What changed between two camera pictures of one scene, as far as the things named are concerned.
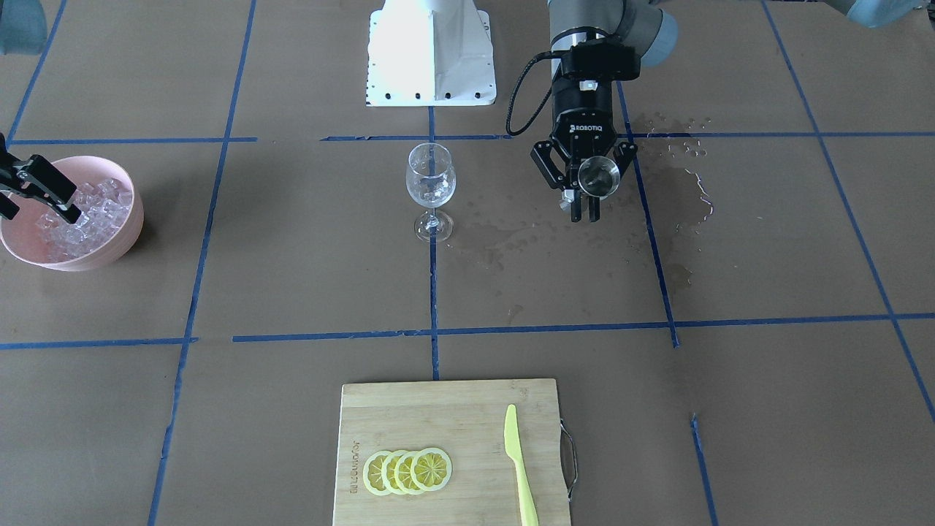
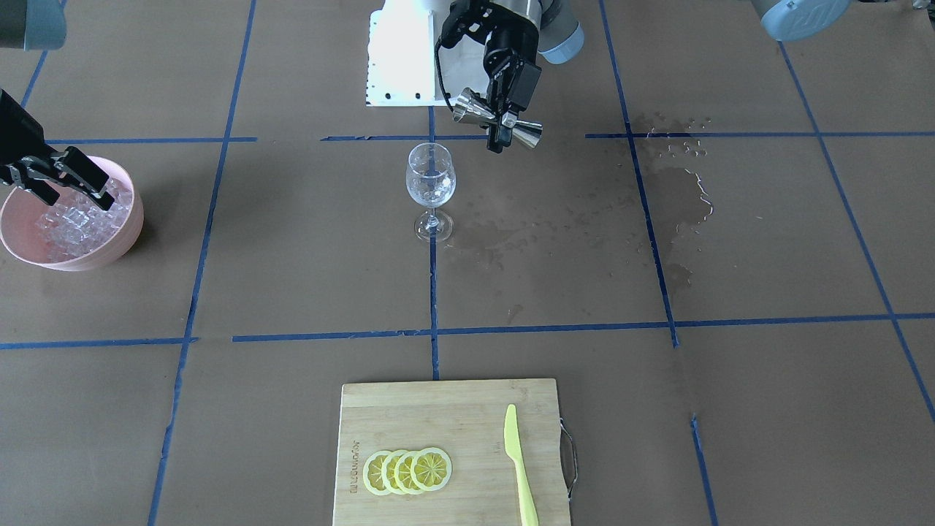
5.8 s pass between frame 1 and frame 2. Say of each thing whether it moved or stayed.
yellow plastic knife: stayed
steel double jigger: moved
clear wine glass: stayed
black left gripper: moved
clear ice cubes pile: stayed
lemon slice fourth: stayed
